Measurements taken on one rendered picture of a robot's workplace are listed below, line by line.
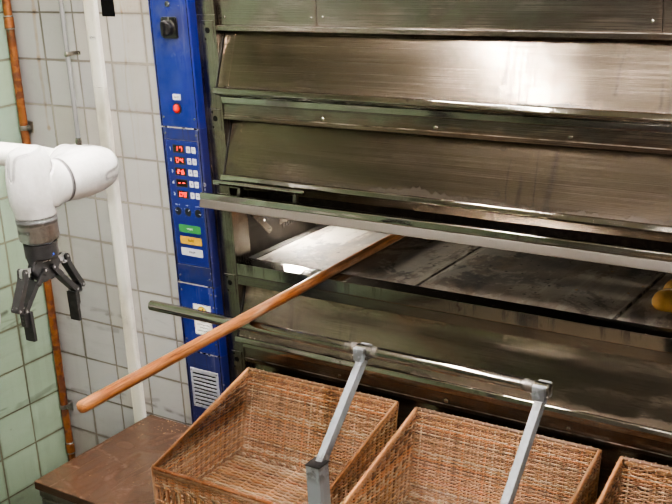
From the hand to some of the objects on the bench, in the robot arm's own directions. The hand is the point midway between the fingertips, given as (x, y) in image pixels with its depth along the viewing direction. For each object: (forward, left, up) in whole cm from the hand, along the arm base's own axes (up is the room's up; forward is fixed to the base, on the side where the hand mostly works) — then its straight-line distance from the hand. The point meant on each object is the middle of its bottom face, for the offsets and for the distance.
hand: (53, 325), depth 248 cm
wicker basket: (+10, +65, -76) cm, 100 cm away
